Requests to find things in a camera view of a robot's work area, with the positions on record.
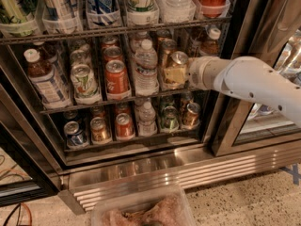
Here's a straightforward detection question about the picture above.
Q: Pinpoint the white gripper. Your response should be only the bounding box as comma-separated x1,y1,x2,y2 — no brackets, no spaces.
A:
164,56,230,90

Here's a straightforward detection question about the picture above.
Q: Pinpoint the orange soda can front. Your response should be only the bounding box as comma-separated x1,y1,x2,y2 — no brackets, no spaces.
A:
163,51,189,87

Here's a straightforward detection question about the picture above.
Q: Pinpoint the orange soda can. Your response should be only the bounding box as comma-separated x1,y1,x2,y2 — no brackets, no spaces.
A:
163,51,189,87
159,39,177,66

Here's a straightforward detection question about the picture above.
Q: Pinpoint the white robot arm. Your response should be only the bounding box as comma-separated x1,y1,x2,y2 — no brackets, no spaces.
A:
182,56,301,127

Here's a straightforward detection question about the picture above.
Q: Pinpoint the clear water bottle middle shelf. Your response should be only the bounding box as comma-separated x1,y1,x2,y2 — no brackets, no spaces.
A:
135,39,158,96

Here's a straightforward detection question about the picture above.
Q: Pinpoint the green can bottom shelf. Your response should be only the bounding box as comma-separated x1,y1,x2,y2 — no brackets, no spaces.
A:
161,105,179,130

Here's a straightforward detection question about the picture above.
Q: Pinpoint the orange can bottom shelf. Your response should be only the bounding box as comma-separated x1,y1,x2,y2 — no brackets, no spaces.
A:
182,103,200,126

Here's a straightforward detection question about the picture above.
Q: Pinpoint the red cola can front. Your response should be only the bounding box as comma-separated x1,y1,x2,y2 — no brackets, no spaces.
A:
105,60,129,94

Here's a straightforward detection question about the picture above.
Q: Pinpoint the red cola can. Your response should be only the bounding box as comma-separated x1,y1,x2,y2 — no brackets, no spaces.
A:
103,46,123,63
105,60,129,94

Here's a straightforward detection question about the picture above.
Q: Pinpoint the small water bottle bottom shelf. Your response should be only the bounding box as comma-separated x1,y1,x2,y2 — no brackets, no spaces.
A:
138,102,157,137

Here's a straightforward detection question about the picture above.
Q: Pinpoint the water bottle top shelf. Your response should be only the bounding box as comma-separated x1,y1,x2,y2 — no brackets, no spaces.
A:
156,0,196,24

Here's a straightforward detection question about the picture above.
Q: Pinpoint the red can bottom shelf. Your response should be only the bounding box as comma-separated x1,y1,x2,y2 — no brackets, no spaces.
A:
115,113,134,137

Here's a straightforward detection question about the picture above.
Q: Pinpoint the green white bottle top shelf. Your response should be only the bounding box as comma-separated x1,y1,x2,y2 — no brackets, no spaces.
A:
126,0,158,25

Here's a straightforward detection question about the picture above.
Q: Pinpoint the green white soda can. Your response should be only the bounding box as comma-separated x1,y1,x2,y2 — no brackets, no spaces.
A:
71,64,98,98

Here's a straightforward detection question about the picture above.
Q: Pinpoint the gold can bottom shelf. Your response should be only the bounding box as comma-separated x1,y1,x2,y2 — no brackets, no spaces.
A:
90,117,111,142

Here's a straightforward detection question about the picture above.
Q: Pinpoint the steel fridge door right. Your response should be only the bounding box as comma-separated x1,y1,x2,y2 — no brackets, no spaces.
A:
213,0,301,156

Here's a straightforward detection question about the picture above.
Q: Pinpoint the blue white can top shelf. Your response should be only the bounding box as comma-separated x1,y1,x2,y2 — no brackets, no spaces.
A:
86,0,120,29

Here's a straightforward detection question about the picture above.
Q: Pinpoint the blue can bottom shelf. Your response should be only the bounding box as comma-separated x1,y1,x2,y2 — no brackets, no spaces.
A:
64,121,88,149

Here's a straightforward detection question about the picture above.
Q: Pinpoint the steel fridge bottom grille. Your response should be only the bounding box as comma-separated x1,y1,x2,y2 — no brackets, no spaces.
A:
58,138,301,215

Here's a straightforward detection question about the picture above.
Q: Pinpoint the iced tea bottle right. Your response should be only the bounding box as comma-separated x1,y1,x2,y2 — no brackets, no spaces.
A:
199,27,221,56

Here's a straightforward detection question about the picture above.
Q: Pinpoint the iced tea bottle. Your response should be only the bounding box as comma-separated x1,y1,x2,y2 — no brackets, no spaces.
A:
199,27,221,56
24,49,68,104

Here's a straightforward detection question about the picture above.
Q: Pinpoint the iced tea bottle left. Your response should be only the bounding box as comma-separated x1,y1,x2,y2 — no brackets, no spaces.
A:
24,49,68,104

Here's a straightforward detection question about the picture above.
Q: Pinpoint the clear plastic bin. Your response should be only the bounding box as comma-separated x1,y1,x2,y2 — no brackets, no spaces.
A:
91,185,196,226

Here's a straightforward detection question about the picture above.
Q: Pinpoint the wire shelf upper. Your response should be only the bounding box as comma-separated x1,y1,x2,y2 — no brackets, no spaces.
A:
0,16,231,45

